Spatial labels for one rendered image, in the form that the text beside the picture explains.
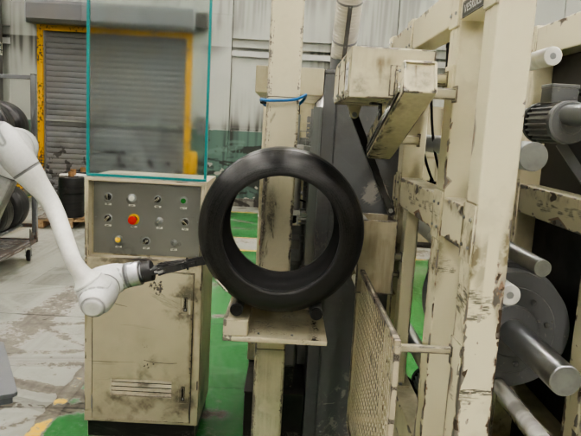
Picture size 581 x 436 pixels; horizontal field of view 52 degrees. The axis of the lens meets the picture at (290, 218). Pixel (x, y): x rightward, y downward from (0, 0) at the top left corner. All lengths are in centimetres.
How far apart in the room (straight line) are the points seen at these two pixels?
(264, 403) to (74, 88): 988
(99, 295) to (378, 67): 113
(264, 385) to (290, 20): 148
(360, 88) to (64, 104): 1046
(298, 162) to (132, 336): 136
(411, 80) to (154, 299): 170
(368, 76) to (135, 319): 170
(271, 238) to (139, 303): 80
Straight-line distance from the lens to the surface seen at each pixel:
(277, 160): 200
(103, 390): 312
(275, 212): 242
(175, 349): 296
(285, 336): 218
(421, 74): 172
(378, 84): 179
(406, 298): 248
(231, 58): 1137
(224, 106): 1129
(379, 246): 239
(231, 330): 215
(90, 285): 209
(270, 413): 268
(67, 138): 1200
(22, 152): 218
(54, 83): 1209
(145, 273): 220
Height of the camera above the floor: 154
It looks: 9 degrees down
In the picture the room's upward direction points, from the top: 3 degrees clockwise
